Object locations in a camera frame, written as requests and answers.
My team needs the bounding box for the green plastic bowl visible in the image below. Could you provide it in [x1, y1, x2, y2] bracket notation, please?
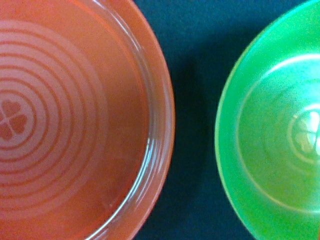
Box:
[214, 0, 320, 240]

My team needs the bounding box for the orange plastic plate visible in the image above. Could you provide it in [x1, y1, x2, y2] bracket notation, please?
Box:
[0, 0, 175, 240]

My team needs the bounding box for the black tablecloth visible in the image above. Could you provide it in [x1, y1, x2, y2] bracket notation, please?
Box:
[136, 0, 301, 240]

